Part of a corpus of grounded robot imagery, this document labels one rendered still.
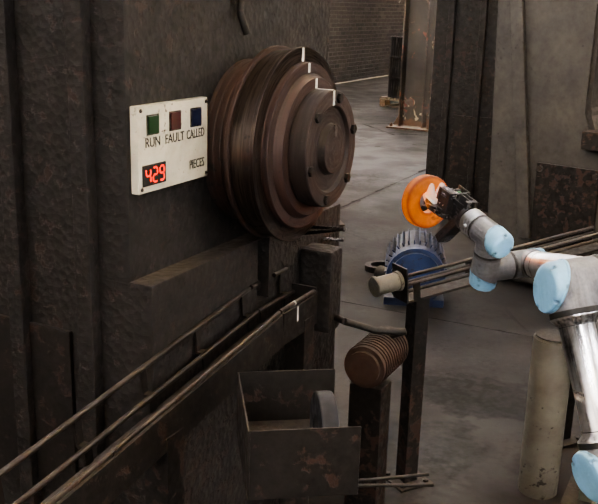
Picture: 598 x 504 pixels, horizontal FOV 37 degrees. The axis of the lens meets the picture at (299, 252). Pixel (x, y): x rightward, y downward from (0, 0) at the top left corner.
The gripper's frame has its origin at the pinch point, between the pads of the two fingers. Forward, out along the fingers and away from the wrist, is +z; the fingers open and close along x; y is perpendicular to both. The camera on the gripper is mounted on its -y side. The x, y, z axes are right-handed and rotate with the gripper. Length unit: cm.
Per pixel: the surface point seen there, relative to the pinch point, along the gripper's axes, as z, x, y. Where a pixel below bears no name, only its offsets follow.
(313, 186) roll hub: -25, 54, 18
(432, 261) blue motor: 103, -98, -92
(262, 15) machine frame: 13, 54, 47
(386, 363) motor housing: -26, 21, -38
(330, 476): -86, 78, -9
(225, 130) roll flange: -13, 72, 28
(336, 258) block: -7.3, 31.8, -13.7
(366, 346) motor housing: -20.2, 24.9, -35.5
